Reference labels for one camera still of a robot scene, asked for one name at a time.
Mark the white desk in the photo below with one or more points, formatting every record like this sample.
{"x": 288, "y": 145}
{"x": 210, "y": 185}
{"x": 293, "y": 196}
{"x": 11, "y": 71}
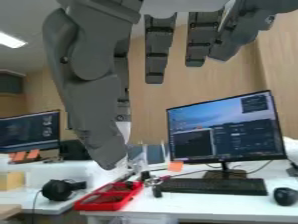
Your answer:
{"x": 213, "y": 206}
{"x": 27, "y": 200}

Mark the orange sticky notes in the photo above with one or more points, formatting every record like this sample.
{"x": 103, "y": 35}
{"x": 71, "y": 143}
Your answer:
{"x": 24, "y": 155}

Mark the black headphones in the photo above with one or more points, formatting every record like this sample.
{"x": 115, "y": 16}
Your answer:
{"x": 57, "y": 190}

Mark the wooden block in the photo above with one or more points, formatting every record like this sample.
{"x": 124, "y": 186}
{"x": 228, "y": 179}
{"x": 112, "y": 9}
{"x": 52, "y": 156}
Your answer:
{"x": 11, "y": 181}

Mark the large computer monitor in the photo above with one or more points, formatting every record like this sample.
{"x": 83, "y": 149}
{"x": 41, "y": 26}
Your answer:
{"x": 226, "y": 130}

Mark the red tray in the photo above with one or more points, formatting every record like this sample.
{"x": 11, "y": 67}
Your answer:
{"x": 100, "y": 201}
{"x": 124, "y": 187}

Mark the small black object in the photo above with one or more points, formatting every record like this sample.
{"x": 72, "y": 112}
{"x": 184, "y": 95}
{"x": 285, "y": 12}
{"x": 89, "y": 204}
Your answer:
{"x": 157, "y": 191}

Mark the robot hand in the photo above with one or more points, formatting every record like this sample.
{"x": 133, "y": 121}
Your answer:
{"x": 88, "y": 83}

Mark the black keyboard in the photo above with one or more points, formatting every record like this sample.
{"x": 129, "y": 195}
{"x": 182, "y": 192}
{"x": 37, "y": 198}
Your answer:
{"x": 213, "y": 186}

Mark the small computer monitor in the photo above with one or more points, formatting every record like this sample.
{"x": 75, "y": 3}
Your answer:
{"x": 28, "y": 131}

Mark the black mouse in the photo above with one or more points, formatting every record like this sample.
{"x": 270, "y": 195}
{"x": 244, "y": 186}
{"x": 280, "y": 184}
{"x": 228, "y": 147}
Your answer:
{"x": 286, "y": 196}

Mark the ceiling light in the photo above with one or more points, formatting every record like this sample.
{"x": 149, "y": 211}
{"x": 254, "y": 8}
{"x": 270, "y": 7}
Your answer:
{"x": 11, "y": 40}

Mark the single orange sticky note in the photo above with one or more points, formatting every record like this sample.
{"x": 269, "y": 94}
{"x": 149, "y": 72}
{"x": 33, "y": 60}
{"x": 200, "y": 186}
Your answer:
{"x": 176, "y": 166}

